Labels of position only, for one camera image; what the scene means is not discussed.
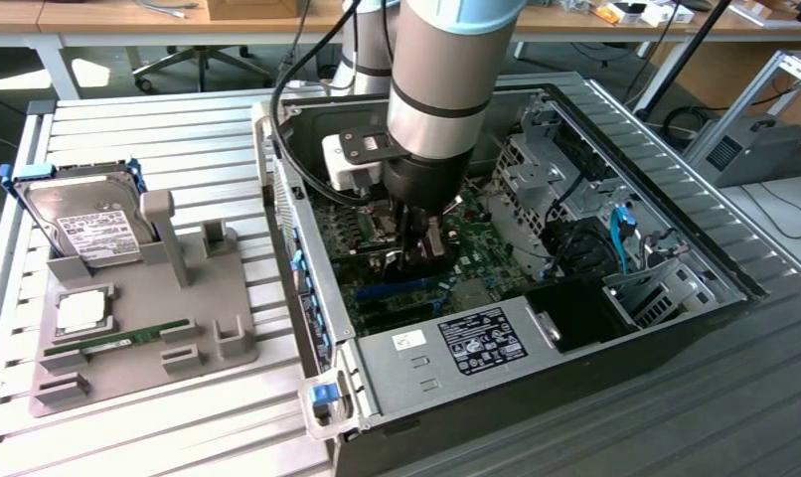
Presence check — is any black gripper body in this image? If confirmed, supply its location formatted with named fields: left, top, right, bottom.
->
left=380, top=148, right=475, bottom=216

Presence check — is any CPU socket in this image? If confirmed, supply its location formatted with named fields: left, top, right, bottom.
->
left=359, top=206, right=403, bottom=245

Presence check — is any green Dell motherboard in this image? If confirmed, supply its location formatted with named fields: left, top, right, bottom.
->
left=303, top=168, right=527, bottom=339

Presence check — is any silver chipset heatsink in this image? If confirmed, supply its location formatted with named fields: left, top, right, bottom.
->
left=454, top=282, right=500, bottom=310

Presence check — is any long black expansion slot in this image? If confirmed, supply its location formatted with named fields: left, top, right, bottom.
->
left=359, top=303, right=436, bottom=324
left=364, top=317, right=442, bottom=337

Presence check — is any metal disk bay cage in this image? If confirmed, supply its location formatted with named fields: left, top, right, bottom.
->
left=491, top=93, right=641, bottom=235

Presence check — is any grey power supply unit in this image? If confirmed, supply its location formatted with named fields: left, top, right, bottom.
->
left=346, top=296, right=564, bottom=418

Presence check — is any blue case latch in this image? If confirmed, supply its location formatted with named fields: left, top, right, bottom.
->
left=308, top=383, right=340, bottom=414

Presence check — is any metal disk bay with grille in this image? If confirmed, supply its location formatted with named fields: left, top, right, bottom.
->
left=602, top=257, right=723, bottom=332

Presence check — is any black open PC case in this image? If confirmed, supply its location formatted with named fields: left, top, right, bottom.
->
left=249, top=81, right=770, bottom=477

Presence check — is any wooden desk with panel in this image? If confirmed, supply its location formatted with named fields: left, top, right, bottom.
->
left=515, top=0, right=801, bottom=118

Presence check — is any black office chair base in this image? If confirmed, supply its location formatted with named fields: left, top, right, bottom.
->
left=131, top=44, right=276, bottom=94

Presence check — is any brown cardboard box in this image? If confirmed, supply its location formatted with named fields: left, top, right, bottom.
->
left=205, top=0, right=312, bottom=21

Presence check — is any grey plastic parts rack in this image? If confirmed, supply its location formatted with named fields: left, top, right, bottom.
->
left=28, top=190, right=264, bottom=419

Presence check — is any white yellow small box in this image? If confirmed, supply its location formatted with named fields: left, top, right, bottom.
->
left=588, top=1, right=647, bottom=26

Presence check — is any black tripod pole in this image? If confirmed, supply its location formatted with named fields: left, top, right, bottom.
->
left=630, top=0, right=733, bottom=120

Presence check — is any green RAM stick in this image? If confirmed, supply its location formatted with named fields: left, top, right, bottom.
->
left=41, top=320, right=197, bottom=357

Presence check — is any silver hard disk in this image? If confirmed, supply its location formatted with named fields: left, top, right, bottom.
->
left=13, top=166, right=151, bottom=270

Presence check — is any grey box device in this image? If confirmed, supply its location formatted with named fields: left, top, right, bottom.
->
left=701, top=112, right=801, bottom=189

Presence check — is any silver CPU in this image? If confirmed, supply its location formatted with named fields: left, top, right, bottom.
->
left=53, top=290, right=108, bottom=337

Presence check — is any blue disk caddy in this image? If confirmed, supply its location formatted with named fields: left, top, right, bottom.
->
left=0, top=157, right=151, bottom=262

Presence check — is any small wooden box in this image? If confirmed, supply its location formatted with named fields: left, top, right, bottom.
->
left=743, top=0, right=799, bottom=27

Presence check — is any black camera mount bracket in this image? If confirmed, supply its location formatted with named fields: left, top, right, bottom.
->
left=338, top=126, right=402, bottom=165

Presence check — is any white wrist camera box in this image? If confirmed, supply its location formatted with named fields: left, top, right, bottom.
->
left=320, top=132, right=383, bottom=195

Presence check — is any black cable bundle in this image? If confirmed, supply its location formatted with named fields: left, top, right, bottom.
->
left=542, top=218, right=625, bottom=282

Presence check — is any black flat wire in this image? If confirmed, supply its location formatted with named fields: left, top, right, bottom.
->
left=550, top=166, right=591, bottom=235

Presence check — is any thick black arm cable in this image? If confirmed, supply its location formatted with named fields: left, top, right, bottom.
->
left=271, top=0, right=388, bottom=209

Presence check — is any blue SATA wire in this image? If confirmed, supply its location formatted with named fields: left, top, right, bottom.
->
left=609, top=205, right=639, bottom=275

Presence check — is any black coiled cable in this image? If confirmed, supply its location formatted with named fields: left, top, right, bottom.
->
left=661, top=105, right=714, bottom=146

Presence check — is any grey loose cable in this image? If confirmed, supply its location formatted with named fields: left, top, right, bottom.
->
left=133, top=0, right=200, bottom=20

